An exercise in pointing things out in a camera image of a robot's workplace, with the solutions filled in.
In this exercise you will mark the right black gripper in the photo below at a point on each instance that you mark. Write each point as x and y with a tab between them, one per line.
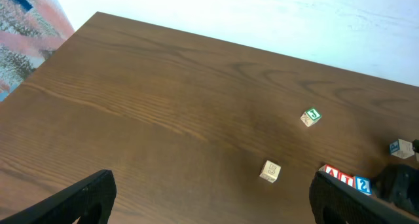
398	184

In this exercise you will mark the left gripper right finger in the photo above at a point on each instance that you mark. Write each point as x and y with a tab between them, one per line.
333	201

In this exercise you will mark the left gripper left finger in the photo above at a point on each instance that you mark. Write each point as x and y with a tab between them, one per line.
90	200

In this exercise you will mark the red letter I block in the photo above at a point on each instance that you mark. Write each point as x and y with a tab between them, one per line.
347	179

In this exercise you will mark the red letter A block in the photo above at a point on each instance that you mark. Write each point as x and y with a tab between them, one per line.
330	170

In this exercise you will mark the blue number 2 block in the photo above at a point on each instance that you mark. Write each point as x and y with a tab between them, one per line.
363	185

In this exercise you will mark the plain wooden block top right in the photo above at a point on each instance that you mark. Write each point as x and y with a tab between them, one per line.
401	149

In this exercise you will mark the plain wooden block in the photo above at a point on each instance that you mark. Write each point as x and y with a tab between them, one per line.
401	149
270	171

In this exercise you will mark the plain wooden block centre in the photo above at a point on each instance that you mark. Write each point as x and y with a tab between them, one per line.
270	171

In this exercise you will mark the green letter J block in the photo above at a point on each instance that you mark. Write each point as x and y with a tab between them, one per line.
311	117

